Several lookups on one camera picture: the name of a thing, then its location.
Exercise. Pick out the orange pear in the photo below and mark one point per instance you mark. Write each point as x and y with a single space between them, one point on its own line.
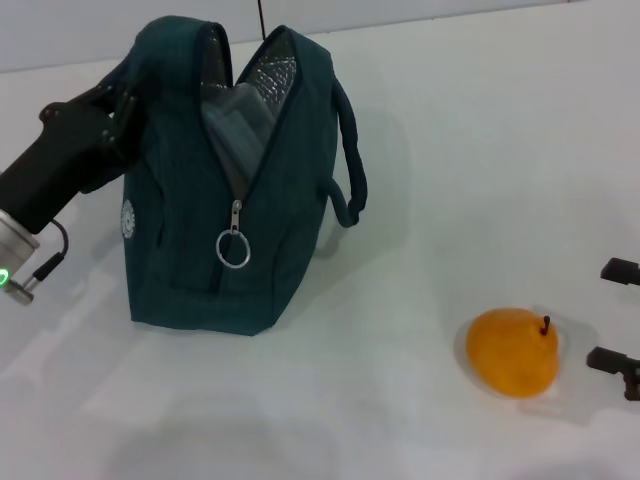
510 357

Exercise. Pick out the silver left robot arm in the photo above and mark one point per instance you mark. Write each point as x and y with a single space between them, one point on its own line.
15 245

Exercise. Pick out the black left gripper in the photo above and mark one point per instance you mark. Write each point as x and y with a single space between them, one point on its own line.
60 155

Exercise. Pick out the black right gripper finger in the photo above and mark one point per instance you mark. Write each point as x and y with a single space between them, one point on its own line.
615 361
622 271

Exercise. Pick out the dark teal fabric bag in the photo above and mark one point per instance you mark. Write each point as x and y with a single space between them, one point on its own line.
280 240

